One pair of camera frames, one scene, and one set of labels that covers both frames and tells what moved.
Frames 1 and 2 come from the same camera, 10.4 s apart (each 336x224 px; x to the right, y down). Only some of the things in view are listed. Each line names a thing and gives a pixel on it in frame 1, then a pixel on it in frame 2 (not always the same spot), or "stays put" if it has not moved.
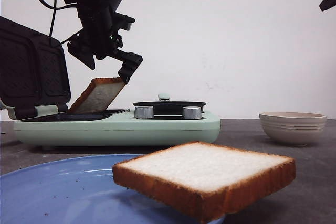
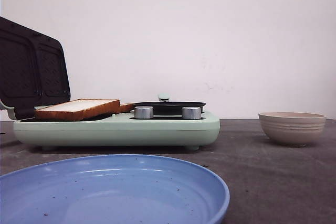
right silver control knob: [191, 112] stays put
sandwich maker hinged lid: [33, 71] stays put
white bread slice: [205, 182] -> [78, 109]
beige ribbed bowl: [293, 128] stays put
